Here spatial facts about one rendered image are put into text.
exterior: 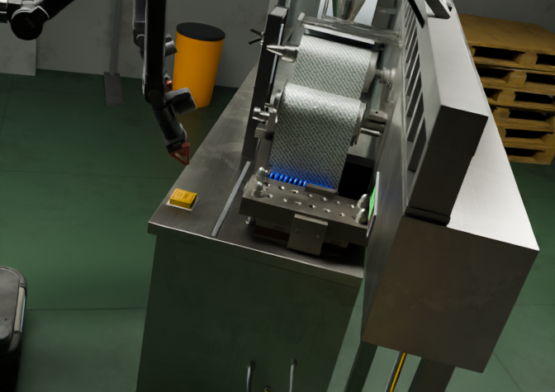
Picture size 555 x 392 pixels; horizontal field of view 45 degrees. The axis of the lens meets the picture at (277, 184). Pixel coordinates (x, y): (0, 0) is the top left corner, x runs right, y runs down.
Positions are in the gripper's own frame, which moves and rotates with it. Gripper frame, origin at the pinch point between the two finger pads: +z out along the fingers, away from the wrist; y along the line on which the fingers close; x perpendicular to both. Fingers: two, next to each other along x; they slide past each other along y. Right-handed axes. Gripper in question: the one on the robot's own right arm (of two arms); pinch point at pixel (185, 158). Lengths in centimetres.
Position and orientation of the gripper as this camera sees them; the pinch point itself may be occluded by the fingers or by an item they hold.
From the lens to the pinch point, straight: 210.2
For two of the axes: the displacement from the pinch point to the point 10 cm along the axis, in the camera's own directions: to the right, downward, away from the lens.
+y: -2.4, -5.0, 8.3
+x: -9.2, 3.8, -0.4
